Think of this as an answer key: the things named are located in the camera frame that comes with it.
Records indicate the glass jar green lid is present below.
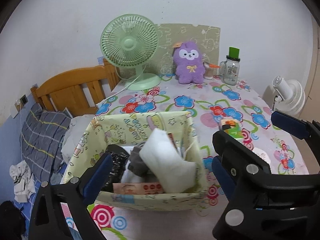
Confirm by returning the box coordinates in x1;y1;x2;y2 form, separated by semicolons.
219;47;240;86

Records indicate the grey sock bundle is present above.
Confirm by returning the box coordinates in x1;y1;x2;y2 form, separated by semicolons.
128;146;152;178

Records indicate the white paper package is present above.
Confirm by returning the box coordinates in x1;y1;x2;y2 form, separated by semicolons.
252;147;271;165

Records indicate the crumpled white cloth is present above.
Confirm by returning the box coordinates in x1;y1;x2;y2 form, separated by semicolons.
9;160;36;203

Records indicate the red snack packet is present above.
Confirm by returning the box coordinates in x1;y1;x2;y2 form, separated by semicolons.
167;133;178;152

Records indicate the floral tablecloth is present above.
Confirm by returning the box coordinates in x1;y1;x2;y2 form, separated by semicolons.
88;75;308;239

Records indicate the green tissue pack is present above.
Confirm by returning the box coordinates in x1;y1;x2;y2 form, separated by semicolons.
219;118;244;140

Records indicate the white standing fan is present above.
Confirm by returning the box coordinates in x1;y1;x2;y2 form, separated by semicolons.
272;75;305;116

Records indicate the toothpick holder orange lid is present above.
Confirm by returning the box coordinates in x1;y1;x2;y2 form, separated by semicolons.
203;62;220;80

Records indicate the black bag in box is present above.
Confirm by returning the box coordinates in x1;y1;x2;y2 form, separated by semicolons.
101;144;130;192

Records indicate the white pillow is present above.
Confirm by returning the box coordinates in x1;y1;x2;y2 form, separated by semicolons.
61;114;94;164

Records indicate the blue plaid pillow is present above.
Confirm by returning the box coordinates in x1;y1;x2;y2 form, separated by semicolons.
21;103;71;182

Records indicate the white towel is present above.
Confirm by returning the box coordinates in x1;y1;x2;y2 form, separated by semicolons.
139;128;197;193

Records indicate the wooden bed headboard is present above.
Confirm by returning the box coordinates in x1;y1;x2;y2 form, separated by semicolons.
30;60;120;116

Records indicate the green desk fan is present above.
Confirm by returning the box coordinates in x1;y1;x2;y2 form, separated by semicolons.
100;14;161;90

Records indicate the beige patterned board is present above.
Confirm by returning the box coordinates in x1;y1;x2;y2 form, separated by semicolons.
120;23;221;79

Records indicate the pink tissue pack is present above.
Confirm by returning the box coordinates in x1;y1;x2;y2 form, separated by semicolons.
113;183;164;195

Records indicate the yellow fabric storage box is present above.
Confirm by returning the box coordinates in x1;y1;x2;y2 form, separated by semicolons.
61;112;208;211

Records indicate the purple plush toy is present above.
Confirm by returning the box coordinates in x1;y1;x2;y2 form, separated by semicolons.
173;41;205;84

